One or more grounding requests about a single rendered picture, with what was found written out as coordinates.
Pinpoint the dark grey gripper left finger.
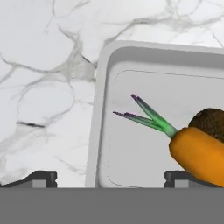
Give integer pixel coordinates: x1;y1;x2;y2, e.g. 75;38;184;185
0;171;58;189

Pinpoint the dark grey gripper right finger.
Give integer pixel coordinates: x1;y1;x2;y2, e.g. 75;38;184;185
164;170;223;189

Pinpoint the orange carrot with green top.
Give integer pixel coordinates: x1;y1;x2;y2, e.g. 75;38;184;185
112;94;224;188

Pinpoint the white tupperware container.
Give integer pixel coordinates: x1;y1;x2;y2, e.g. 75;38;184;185
84;39;224;189

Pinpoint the dark brown avocado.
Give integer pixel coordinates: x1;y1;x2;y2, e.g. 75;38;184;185
188;108;224;144

